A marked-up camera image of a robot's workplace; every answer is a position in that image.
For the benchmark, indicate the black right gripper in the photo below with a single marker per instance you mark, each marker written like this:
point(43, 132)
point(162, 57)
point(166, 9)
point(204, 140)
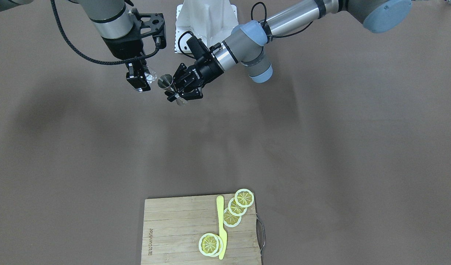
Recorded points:
point(124, 48)

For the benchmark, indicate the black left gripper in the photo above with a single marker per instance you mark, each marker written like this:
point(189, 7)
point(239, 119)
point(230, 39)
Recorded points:
point(206, 70)

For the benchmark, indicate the clear glass shaker cup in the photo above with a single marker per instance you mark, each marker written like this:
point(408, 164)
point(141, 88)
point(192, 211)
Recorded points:
point(146, 77)

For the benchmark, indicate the steel jigger measuring cup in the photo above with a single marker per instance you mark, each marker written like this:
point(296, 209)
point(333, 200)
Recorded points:
point(166, 83)

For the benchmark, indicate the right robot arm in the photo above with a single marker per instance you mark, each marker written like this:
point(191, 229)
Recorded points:
point(120, 31)

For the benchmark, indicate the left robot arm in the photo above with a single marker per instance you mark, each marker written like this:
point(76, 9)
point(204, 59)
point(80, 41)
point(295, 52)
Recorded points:
point(245, 43)

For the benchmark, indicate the yellow plastic knife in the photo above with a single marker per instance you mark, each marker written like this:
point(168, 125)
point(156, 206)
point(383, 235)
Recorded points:
point(222, 232)

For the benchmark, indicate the lemon slice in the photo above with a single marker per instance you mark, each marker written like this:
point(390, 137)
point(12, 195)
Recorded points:
point(230, 220)
point(220, 247)
point(244, 197)
point(207, 244)
point(234, 208)

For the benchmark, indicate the wooden cutting board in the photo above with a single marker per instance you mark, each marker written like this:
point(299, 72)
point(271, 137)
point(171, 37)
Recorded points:
point(172, 228)

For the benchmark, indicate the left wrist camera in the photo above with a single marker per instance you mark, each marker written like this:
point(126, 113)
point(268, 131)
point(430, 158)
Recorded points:
point(198, 48)

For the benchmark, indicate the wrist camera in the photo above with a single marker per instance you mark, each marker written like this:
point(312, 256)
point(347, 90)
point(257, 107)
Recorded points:
point(198, 48)
point(150, 24)

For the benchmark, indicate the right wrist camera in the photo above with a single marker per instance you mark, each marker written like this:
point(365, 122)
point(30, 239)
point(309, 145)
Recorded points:
point(150, 24)

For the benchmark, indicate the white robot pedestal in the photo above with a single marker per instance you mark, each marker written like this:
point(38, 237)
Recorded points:
point(209, 20)

